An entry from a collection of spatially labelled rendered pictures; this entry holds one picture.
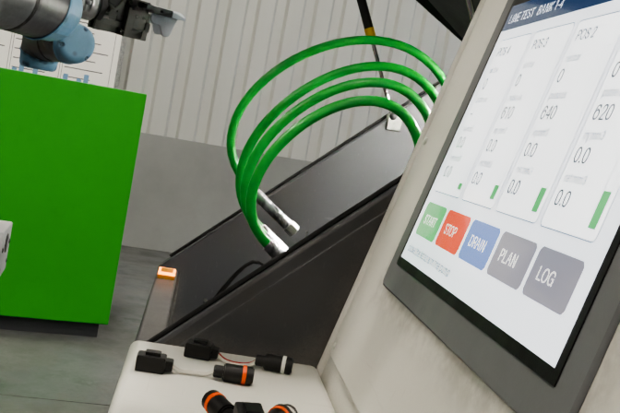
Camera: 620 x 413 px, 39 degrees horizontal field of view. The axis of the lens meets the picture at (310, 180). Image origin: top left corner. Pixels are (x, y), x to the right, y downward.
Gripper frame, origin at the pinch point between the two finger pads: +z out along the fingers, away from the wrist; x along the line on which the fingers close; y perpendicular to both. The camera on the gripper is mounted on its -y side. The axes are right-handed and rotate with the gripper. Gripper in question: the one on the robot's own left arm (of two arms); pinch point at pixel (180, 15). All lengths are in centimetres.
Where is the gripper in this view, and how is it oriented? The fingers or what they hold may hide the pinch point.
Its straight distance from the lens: 200.9
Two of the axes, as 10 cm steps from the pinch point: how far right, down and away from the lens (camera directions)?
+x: 5.8, 2.8, -7.6
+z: 7.7, 1.1, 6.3
